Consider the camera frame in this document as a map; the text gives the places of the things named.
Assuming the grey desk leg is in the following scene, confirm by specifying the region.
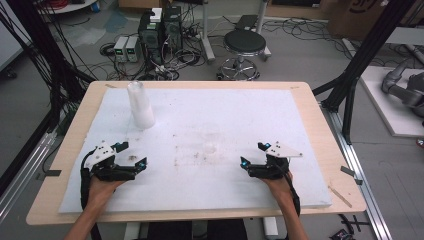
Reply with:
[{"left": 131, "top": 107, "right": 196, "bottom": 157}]
[
  {"left": 254, "top": 0, "right": 272, "bottom": 62},
  {"left": 199, "top": 0, "right": 217, "bottom": 65}
]

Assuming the person's right hand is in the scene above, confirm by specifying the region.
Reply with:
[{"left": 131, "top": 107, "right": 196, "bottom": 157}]
[{"left": 260, "top": 170, "right": 295, "bottom": 206}]

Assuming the stack of clear plastic cups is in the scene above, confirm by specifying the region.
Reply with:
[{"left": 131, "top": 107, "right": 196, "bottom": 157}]
[{"left": 126, "top": 80, "right": 157, "bottom": 130}]

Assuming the white platform board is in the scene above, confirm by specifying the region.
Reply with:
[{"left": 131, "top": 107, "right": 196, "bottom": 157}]
[{"left": 359, "top": 65, "right": 424, "bottom": 139}]

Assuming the aluminium floor rail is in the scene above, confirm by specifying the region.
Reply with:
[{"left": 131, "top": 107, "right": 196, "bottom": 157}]
[
  {"left": 0, "top": 130, "right": 58, "bottom": 223},
  {"left": 319, "top": 102, "right": 395, "bottom": 240}
]

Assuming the black round stool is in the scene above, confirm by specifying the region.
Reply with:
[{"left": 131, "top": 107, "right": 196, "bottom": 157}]
[{"left": 217, "top": 29, "right": 268, "bottom": 82}]

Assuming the cardboard box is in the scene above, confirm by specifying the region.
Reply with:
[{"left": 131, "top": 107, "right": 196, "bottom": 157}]
[{"left": 327, "top": 0, "right": 390, "bottom": 42}]

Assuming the wooden table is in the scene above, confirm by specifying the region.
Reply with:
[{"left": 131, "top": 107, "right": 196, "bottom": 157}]
[{"left": 25, "top": 80, "right": 368, "bottom": 226}]

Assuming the white foam mat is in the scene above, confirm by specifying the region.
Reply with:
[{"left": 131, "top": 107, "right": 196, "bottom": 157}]
[{"left": 58, "top": 87, "right": 333, "bottom": 214}]

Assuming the black computer tower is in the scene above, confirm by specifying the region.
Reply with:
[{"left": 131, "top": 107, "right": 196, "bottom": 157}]
[
  {"left": 137, "top": 11, "right": 165, "bottom": 66},
  {"left": 163, "top": 5, "right": 184, "bottom": 52}
]

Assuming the tangle of floor cables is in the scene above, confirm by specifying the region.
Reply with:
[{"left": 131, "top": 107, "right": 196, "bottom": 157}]
[{"left": 99, "top": 31, "right": 208, "bottom": 82}]

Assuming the grey power supply unit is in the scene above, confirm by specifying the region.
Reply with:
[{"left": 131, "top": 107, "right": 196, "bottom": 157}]
[
  {"left": 125, "top": 35, "right": 143, "bottom": 64},
  {"left": 113, "top": 35, "right": 130, "bottom": 63}
]

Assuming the small white box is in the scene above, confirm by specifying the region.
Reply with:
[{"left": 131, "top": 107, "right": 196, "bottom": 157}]
[{"left": 149, "top": 7, "right": 164, "bottom": 24}]

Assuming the thin wooden stick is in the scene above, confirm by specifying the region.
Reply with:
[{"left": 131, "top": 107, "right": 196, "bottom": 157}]
[{"left": 327, "top": 184, "right": 354, "bottom": 209}]

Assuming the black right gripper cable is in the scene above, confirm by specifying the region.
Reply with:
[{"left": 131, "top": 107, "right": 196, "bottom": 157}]
[{"left": 283, "top": 164, "right": 302, "bottom": 218}]

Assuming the person's left hand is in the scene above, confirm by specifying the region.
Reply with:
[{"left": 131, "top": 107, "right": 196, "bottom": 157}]
[{"left": 87, "top": 175, "right": 127, "bottom": 213}]

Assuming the black metal frame with cables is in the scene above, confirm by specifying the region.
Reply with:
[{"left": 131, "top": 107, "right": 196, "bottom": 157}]
[{"left": 0, "top": 0, "right": 96, "bottom": 198}]

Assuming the white table leg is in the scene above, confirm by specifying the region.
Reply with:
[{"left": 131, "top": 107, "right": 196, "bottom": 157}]
[
  {"left": 123, "top": 221, "right": 142, "bottom": 240},
  {"left": 262, "top": 216, "right": 280, "bottom": 240}
]

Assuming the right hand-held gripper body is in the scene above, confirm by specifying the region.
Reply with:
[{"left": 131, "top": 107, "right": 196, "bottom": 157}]
[{"left": 247, "top": 141, "right": 304, "bottom": 181}]

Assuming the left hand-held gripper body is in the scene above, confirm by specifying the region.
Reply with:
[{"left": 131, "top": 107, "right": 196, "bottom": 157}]
[{"left": 85, "top": 140, "right": 140, "bottom": 183}]

